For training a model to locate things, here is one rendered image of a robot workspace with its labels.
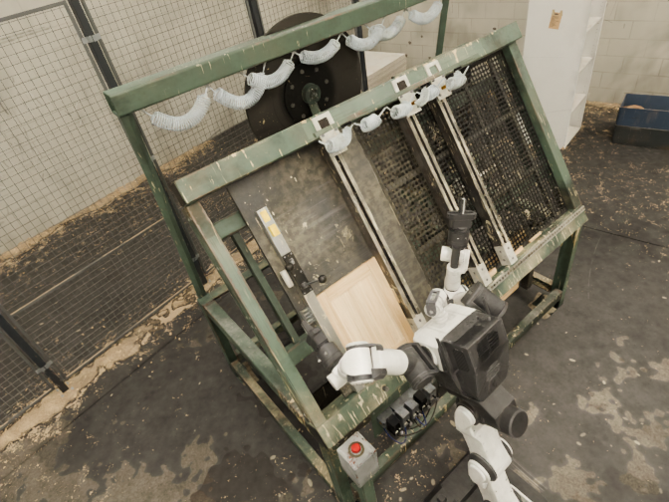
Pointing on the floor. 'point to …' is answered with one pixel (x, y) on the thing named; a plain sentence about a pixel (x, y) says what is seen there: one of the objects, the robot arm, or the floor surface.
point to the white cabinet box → (562, 59)
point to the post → (367, 492)
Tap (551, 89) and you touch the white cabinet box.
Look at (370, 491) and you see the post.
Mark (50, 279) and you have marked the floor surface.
